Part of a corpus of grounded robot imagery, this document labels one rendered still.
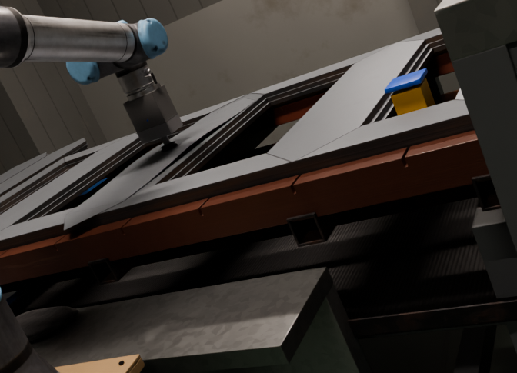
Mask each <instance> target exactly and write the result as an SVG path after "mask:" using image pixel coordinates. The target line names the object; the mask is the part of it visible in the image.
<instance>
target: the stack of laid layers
mask: <svg viewBox="0 0 517 373"><path fill-rule="evenodd" d="M444 49H446V46H445V42H444V39H443V37H442V35H437V36H435V37H432V38H428V39H425V41H424V42H423V43H422V44H421V46H420V47H419V49H418V50H417V51H416V53H415V54H414V55H413V56H412V58H411V59H410V61H409V62H408V64H407V65H406V66H405V67H404V68H403V70H402V71H401V73H400V74H399V76H402V75H407V74H409V73H412V72H416V71H418V70H422V69H424V68H425V66H426V65H427V63H428V62H429V60H430V58H431V57H432V56H433V54H434V53H435V52H439V51H441V50H444ZM353 65H354V64H353ZM353 65H349V66H346V67H344V68H340V69H338V70H335V71H333V72H329V73H326V74H324V75H320V76H317V77H314V78H310V79H308V80H305V81H303V82H299V83H297V84H294V85H290V86H288V87H285V88H281V89H279V90H276V91H273V92H269V93H267V94H255V93H250V94H247V95H245V96H243V97H241V98H239V99H237V100H235V101H233V102H231V103H229V104H227V105H225V106H223V107H221V108H224V107H226V106H228V105H230V104H232V103H234V102H236V101H238V100H240V99H242V98H250V99H253V100H256V101H255V102H253V103H252V104H251V105H250V106H249V107H247V108H246V109H244V110H243V111H242V112H240V113H238V114H237V115H235V116H234V117H232V118H230V119H229V120H228V121H226V122H225V123H223V124H221V125H220V126H218V127H217V128H214V129H213V130H211V131H210V132H208V133H207V134H206V135H204V136H203V137H201V138H200V139H199V140H198V141H196V142H195V143H194V144H192V145H191V146H189V147H188V148H187V149H186V150H185V151H184V152H183V153H181V154H180V156H178V157H177V158H176V159H175V160H174V161H173V162H172V163H171V164H170V165H168V166H167V167H166V168H165V169H164V170H162V171H161V172H160V173H159V174H158V175H156V176H155V177H154V178H153V179H152V180H151V181H150V182H149V183H147V184H146V185H145V186H143V187H142V188H141V189H139V190H138V191H137V192H136V193H135V194H133V195H136V194H138V193H139V192H141V191H144V190H146V189H147V188H150V187H152V186H153V185H156V184H159V183H163V182H167V181H170V180H173V179H176V178H181V177H184V176H186V175H191V174H195V173H196V172H197V171H198V170H199V169H200V168H202V167H203V166H204V165H205V164H206V163H207V162H209V161H210V160H211V159H212V158H213V157H214V156H216V155H217V154H218V153H219V152H220V151H221V150H222V149H223V148H224V147H225V146H226V145H228V144H229V143H230V142H231V141H232V140H233V139H234V138H236V137H237V136H238V135H239V134H240V133H242V132H243V131H244V130H245V129H246V128H247V127H249V126H250V124H251V123H253V122H254V121H255V120H256V119H257V118H258V117H259V116H260V115H262V114H263V113H264V112H265V111H266V110H267V109H269V108H270V107H271V106H273V105H277V104H279V103H282V102H286V101H288V100H291V99H294V98H297V97H300V96H303V95H307V94H310V93H313V92H317V91H319V90H322V89H324V88H328V87H331V86H333V85H334V84H335V83H336V82H337V81H338V80H339V79H340V78H341V77H342V76H343V75H344V74H345V73H346V72H347V71H348V70H349V69H350V68H351V67H352V66H353ZM399 76H398V77H399ZM392 93H393V92H390V93H388V94H384V95H383V97H382V98H381V100H380V101H379V103H378V104H377V105H376V106H375V108H374V109H373V110H372V112H371V113H370V115H369V116H368V117H367V119H366V120H365V121H364V122H363V124H362V125H361V126H363V125H367V124H370V123H373V122H378V121H381V120H384V119H387V118H391V117H392V116H393V115H394V114H395V112H396V110H395V106H394V105H393V102H392V99H391V95H392ZM221 108H219V109H221ZM219 109H217V110H215V111H213V112H216V111H218V110H219ZM213 112H210V113H208V114H206V115H202V116H199V117H197V118H193V119H190V120H188V121H185V122H183V123H182V124H183V126H181V127H180V128H179V129H177V130H176V131H175V132H173V133H172V134H170V135H168V139H170V138H173V137H174V136H176V135H177V134H179V133H181V132H183V131H184V130H186V129H187V128H189V127H190V126H192V125H194V124H195V123H196V122H197V121H199V120H200V119H202V118H203V117H205V116H207V115H210V114H211V113H213ZM473 130H475V129H474V127H473V124H472V120H471V118H470V115H465V116H462V117H459V118H454V119H450V120H448V121H444V122H439V123H436V124H433V125H428V126H425V127H421V128H417V129H413V130H411V131H407V132H402V133H399V134H396V135H391V136H388V137H384V138H380V139H376V140H373V141H370V142H365V143H362V144H359V145H353V146H351V147H347V148H342V149H339V150H336V151H333V152H328V153H325V154H321V155H316V156H313V157H311V158H305V159H302V160H299V161H296V162H291V163H288V164H284V165H280V166H276V167H273V168H268V169H265V170H262V171H259V172H253V173H251V174H247V175H243V176H239V177H236V178H231V179H228V180H224V181H222V182H216V183H213V184H210V185H205V186H202V187H199V188H194V189H191V190H188V191H183V192H179V193H176V194H174V195H168V196H165V197H162V198H157V199H154V200H151V201H145V202H143V203H139V204H136V205H131V206H128V207H124V208H120V209H116V210H114V211H108V212H106V213H102V214H99V215H95V216H93V217H91V218H89V219H87V220H85V221H83V222H81V223H79V224H77V225H75V226H73V227H71V228H69V229H67V230H65V231H63V229H64V224H62V225H56V226H54V227H51V228H46V229H42V230H39V231H34V232H31V233H28V234H25V235H19V236H16V237H14V238H8V239H5V240H2V241H0V251H4V250H9V249H11V248H17V247H20V246H23V245H28V244H31V243H35V242H38V241H44V240H47V239H50V238H56V237H58V236H62V235H67V234H71V233H74V232H77V231H83V230H86V229H89V228H94V227H98V226H101V225H107V224H110V223H113V222H117V221H121V220H125V219H128V218H134V217H137V216H140V215H146V214H148V213H152V212H155V211H161V210H164V209H167V208H173V207H176V206H179V205H184V204H188V203H191V202H194V201H200V200H203V199H207V198H211V197H215V196H218V195H224V194H227V193H230V192H234V191H238V190H242V189H245V188H251V187H254V186H257V185H263V184H266V183H269V182H274V181H278V180H281V179H284V178H290V177H293V176H296V175H299V176H301V174H305V173H308V172H313V171H317V170H320V169H323V168H329V167H332V166H335V165H340V164H344V163H347V162H353V161H356V160H359V159H362V158H367V157H371V156H374V155H380V154H383V153H386V152H391V151H394V150H398V149H401V148H408V150H409V148H410V146H413V145H419V144H422V143H425V142H430V141H434V140H437V139H440V138H446V137H449V136H452V135H457V134H461V133H464V132H470V131H473ZM159 142H162V139H161V138H158V139H156V140H154V141H151V142H147V143H145V144H142V142H141V140H140V138H137V139H136V140H134V141H133V142H132V143H131V144H129V145H127V146H126V147H124V148H123V149H122V150H121V151H119V152H117V153H116V154H114V155H113V156H112V157H110V158H108V159H107V160H106V161H104V162H103V163H101V164H100V165H98V166H97V167H95V168H94V169H92V170H91V171H90V172H88V173H87V174H85V175H83V176H82V177H81V178H80V179H78V180H77V181H75V182H73V183H72V184H70V186H68V187H67V188H65V189H63V190H62V191H60V192H59V193H58V194H57V195H55V196H53V197H52V198H50V199H49V200H48V201H46V202H45V203H43V204H42V205H40V206H38V207H37V208H36V209H34V210H33V211H31V212H30V213H28V214H27V215H26V216H24V217H23V218H21V219H20V220H18V221H17V222H16V223H14V224H13V225H16V224H18V223H22V222H24V221H29V220H32V219H35V218H40V217H43V216H46V215H50V214H54V213H56V212H57V211H58V210H59V209H61V208H62V207H64V206H65V205H67V204H68V203H69V202H70V201H72V200H73V199H75V198H76V197H78V196H79V195H80V194H81V193H83V192H84V191H86V190H87V189H89V188H90V187H92V186H93V185H94V184H95V183H97V182H98V181H100V180H101V179H103V178H104V177H105V176H106V175H108V174H109V173H111V172H112V171H114V170H115V169H116V168H117V167H119V166H120V165H122V164H123V163H125V162H126V161H128V160H129V159H130V158H131V157H133V156H134V155H136V154H137V153H139V152H140V151H141V150H142V149H144V148H146V147H148V146H150V145H154V144H157V143H159ZM94 153H95V152H93V153H91V154H88V155H84V156H82V157H79V158H75V159H72V160H70V161H68V162H64V163H63V164H61V165H60V166H58V167H57V168H55V169H53V170H52V171H50V172H49V173H47V174H46V175H44V176H42V177H41V178H39V179H38V180H36V181H35V182H33V183H31V184H30V185H28V186H27V187H25V188H23V189H22V190H21V191H19V192H17V193H15V194H14V195H13V196H11V197H10V198H7V199H6V200H4V201H3V202H2V203H0V215H1V214H2V213H4V212H5V211H7V210H9V209H10V208H11V207H13V206H14V205H16V204H18V203H19V202H20V201H22V200H24V199H25V198H27V197H28V196H29V195H31V194H33V193H34V192H36V191H38V190H39V189H40V188H42V187H44V186H45V185H47V184H48V183H49V182H51V181H53V180H54V179H56V178H57V177H58V176H60V175H62V174H63V173H65V172H66V171H68V170H69V169H71V168H73V167H74V166H76V165H77V164H78V163H80V162H82V161H83V160H85V159H86V158H87V157H89V156H91V155H93V154H94ZM133 195H132V196H133Z"/></svg>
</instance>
